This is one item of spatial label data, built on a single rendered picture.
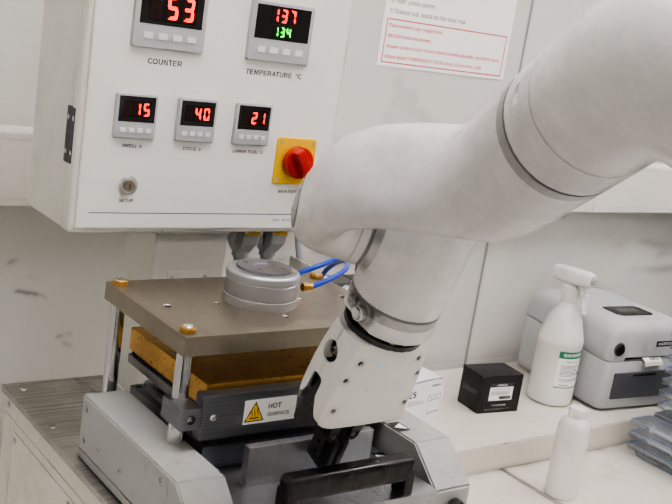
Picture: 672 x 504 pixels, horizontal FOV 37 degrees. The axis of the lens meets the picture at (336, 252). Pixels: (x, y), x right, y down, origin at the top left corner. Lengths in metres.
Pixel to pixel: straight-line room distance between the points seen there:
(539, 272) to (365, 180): 1.38
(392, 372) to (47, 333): 0.72
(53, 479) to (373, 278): 0.47
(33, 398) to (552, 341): 0.96
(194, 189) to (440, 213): 0.49
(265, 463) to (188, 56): 0.44
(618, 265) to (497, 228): 1.60
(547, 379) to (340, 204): 1.16
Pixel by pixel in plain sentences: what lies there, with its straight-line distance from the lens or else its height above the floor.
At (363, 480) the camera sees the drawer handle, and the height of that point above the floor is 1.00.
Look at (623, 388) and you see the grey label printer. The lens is 1.93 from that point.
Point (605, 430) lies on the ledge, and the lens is 1.87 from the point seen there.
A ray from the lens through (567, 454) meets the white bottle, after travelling 1.61.
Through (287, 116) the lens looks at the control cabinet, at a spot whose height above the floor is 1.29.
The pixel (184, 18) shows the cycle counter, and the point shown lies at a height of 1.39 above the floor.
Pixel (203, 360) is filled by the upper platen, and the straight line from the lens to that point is 1.04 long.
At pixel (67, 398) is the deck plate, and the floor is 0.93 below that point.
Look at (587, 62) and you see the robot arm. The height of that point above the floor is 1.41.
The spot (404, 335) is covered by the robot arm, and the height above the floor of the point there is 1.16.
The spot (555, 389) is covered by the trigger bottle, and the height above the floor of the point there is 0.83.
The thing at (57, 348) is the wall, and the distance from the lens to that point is 1.53.
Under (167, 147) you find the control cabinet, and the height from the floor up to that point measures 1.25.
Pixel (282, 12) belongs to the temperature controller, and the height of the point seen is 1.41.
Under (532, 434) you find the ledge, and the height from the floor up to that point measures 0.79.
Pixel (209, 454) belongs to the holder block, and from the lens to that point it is 1.01.
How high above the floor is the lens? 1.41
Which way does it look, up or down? 13 degrees down
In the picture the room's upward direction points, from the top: 9 degrees clockwise
